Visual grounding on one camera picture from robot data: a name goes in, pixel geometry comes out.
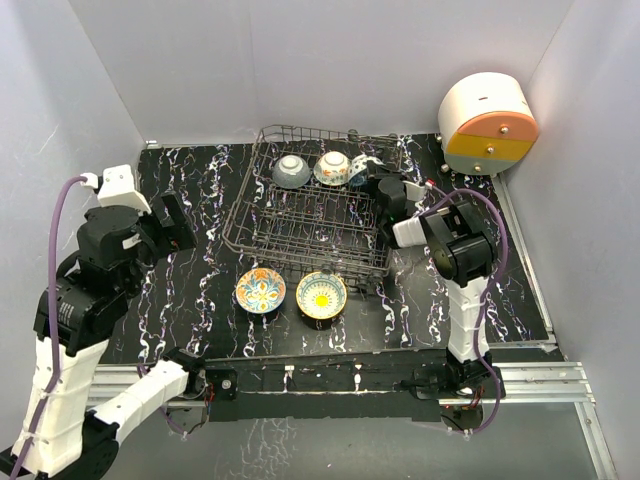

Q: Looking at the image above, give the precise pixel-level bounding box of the blue white pattern bowl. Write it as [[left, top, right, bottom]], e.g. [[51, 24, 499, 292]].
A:
[[348, 154, 384, 187]]

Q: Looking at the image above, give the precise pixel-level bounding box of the orange flower green leaf bowl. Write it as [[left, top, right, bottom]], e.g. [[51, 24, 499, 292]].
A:
[[313, 151, 350, 186]]

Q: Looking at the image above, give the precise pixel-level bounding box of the grey wire dish rack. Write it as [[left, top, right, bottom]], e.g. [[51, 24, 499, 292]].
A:
[[222, 125, 403, 292]]

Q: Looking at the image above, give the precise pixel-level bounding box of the grey speckled bowl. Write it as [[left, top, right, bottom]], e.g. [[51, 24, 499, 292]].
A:
[[272, 154, 311, 189]]

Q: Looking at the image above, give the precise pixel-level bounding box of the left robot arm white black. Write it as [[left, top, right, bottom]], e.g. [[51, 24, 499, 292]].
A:
[[1, 192, 207, 479]]

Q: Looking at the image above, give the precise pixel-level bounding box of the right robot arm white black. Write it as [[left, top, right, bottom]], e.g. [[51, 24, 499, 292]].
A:
[[363, 172, 498, 397]]

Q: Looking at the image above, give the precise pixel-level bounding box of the orange blue floral bowl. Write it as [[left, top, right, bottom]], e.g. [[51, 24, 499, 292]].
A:
[[235, 268, 286, 314]]

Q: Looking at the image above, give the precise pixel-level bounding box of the round three-colour drawer unit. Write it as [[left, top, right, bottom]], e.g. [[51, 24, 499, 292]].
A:
[[438, 72, 539, 175]]

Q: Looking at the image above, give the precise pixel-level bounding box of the yellow sun pattern bowl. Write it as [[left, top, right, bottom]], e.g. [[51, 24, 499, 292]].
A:
[[295, 271, 348, 321]]

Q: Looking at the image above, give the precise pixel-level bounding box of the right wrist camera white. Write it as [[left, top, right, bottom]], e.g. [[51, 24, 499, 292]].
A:
[[402, 179, 435, 203]]

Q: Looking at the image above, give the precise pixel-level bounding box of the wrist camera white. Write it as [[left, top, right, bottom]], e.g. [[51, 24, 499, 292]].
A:
[[402, 179, 435, 203], [97, 165, 151, 213]]

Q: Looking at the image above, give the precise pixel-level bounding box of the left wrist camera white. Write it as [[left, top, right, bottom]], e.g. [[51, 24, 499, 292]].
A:
[[97, 165, 151, 213]]

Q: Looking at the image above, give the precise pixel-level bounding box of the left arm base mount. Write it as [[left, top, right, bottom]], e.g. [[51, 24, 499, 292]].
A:
[[204, 368, 238, 403]]

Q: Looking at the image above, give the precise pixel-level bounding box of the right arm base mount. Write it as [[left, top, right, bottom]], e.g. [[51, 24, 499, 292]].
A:
[[394, 365, 506, 400]]

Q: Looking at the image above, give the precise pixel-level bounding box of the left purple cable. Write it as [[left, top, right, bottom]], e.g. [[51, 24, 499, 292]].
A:
[[8, 172, 101, 480]]

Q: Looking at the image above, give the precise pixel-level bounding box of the aluminium frame rail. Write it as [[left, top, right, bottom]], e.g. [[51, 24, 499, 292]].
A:
[[89, 180, 616, 479]]

